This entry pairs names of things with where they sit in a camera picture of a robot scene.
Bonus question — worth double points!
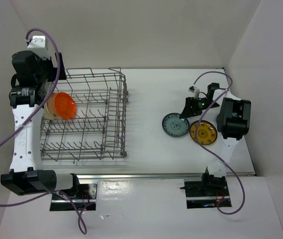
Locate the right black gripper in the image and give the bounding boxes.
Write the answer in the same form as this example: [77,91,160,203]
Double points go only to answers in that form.
[179,97,220,119]

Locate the blue patterned plate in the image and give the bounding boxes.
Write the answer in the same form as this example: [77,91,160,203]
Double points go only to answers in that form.
[161,113,190,137]

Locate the yellow patterned plate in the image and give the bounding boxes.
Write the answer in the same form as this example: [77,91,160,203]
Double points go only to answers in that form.
[189,120,218,146]

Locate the orange plate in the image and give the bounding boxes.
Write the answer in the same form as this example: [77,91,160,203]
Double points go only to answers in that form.
[54,92,77,120]

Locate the cream plate small motifs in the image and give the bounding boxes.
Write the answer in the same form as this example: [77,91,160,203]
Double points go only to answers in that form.
[43,93,63,120]

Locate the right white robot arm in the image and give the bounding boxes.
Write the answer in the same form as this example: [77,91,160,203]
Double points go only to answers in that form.
[181,83,251,196]

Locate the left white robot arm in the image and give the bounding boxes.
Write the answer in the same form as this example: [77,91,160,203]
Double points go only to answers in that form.
[0,50,81,199]

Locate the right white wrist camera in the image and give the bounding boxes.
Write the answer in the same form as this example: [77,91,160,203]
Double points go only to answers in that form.
[188,85,200,100]

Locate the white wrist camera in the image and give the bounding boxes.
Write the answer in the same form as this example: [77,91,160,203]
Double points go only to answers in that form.
[27,36,50,60]
[188,85,200,100]

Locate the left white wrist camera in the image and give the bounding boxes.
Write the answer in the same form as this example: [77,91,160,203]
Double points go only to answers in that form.
[27,36,50,60]

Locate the grey wire dish rack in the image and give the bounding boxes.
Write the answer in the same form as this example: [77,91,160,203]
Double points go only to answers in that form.
[40,67,129,166]

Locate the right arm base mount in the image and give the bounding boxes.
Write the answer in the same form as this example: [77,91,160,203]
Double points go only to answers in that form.
[180,181,232,209]

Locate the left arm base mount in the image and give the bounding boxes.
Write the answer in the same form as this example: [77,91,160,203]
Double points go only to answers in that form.
[49,181,98,212]

